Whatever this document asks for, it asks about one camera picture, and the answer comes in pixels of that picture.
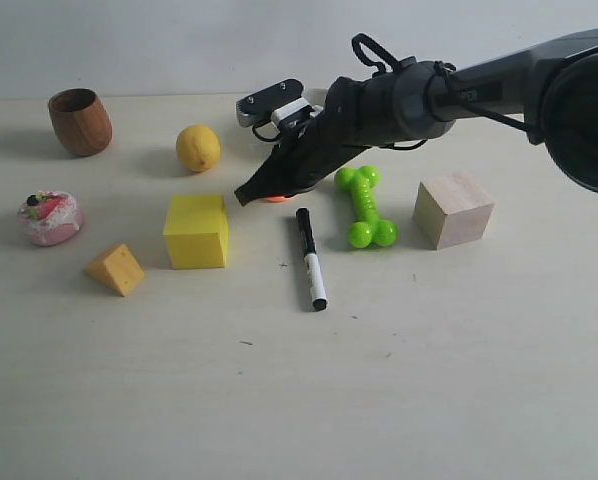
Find pink cake squishy toy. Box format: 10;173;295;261
17;190;84;247

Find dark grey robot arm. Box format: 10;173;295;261
235;28;598;204

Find green rubber bone toy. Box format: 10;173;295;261
334;165;398;249

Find orange cheese wedge toy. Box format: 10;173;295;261
84;244;145;297

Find black white marker pen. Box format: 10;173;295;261
295;207;328;311

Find black cable loop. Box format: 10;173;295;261
351;33;415;76

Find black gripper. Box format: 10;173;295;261
234;77;408;206

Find yellow cube block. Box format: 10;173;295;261
163;195;229;269

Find brown wooden cup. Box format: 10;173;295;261
47;88;113;157

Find yellow lemon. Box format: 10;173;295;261
175;124;221;173

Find light wooden cube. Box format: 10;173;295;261
413;172;495;250

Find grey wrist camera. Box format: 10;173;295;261
235;78;304;128

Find orange putty lump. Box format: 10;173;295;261
264;196;291;203

